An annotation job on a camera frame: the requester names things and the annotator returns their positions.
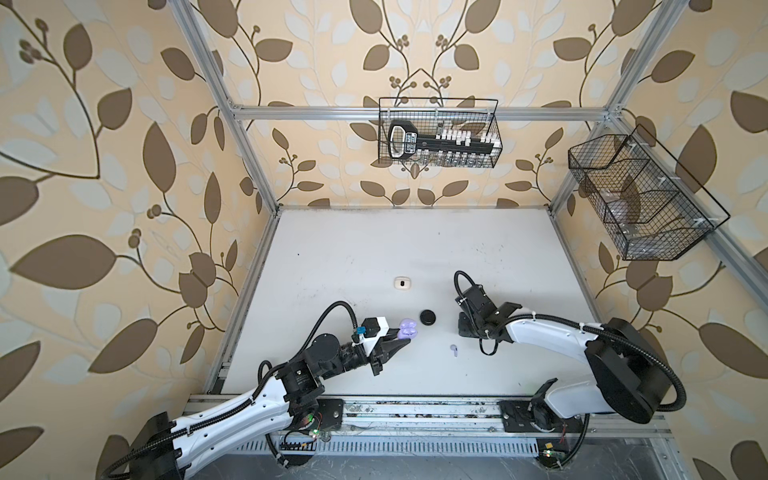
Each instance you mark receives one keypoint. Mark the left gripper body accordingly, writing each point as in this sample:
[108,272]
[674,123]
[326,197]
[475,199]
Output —
[374,360]

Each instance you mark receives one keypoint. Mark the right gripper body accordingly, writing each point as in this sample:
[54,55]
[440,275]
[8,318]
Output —
[468,328]

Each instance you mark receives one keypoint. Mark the purple round charging case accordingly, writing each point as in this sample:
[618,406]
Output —
[407,329]

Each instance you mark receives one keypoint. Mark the black round charging case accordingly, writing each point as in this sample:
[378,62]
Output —
[427,317]

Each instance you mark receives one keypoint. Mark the cream earbud charging case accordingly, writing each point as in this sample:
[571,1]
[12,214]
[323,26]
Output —
[402,283]

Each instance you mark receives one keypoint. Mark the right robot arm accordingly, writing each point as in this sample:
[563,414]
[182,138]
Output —
[625,374]

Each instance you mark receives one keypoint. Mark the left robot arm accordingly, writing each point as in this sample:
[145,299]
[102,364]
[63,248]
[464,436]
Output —
[284,399]

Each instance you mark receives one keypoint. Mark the black tool with white parts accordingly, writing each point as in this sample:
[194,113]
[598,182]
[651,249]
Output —
[404,141]

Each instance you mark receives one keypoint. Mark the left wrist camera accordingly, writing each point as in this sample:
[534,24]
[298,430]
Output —
[370,332]

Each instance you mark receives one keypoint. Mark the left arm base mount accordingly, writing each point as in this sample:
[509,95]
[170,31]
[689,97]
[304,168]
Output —
[300,441]

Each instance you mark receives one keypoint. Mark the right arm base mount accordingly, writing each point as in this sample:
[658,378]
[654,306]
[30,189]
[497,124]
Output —
[563,437]

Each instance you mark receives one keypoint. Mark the black wire basket right wall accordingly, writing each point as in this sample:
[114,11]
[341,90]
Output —
[653,207]

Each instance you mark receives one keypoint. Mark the black wire basket wall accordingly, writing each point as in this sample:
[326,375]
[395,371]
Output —
[653,207]
[478,115]

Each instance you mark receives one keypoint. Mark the black wire basket back wall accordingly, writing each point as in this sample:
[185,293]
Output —
[478,115]

